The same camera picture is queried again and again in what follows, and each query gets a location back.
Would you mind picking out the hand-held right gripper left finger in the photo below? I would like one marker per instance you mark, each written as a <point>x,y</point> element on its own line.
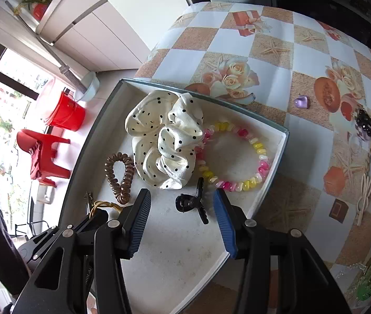
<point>138,225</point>

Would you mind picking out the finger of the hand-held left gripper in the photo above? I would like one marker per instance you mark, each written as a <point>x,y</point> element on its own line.
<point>92,222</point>

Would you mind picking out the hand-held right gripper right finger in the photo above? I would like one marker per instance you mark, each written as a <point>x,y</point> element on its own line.
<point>226,222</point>

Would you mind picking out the small black hair clip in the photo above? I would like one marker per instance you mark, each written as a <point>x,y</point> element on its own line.
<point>89,199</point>

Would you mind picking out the black claw hair clip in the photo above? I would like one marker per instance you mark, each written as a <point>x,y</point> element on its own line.
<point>187,202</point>

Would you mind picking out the shallow grey cardboard box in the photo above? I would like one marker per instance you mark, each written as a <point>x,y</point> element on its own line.
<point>172,261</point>

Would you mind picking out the cream polka dot scrunchie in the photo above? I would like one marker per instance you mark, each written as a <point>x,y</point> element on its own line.
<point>159,144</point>

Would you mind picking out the red plastic stool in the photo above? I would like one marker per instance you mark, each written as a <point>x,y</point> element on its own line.
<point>45,157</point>

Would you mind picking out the red plastic bucket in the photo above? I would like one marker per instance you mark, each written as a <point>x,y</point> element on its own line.
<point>66,113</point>

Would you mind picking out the clear plastic tub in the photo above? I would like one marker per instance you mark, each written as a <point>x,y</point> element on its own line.
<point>46,99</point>

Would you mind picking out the white basin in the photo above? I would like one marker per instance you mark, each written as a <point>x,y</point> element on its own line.
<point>90,86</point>

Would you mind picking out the white bow hair clip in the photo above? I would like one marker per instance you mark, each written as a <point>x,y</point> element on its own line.
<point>363,199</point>

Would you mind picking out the purple heart gem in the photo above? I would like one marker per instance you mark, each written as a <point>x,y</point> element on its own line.
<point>301,102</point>

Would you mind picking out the grey pole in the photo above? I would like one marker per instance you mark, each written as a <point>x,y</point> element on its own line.
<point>67,73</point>

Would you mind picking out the checkered printed tablecloth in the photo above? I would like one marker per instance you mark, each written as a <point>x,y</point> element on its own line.
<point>205,39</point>

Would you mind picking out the white cabinet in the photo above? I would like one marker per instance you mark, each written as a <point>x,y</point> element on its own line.
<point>107,32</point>

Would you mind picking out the red flower pot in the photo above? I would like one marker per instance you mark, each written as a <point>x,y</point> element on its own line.
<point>40,10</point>

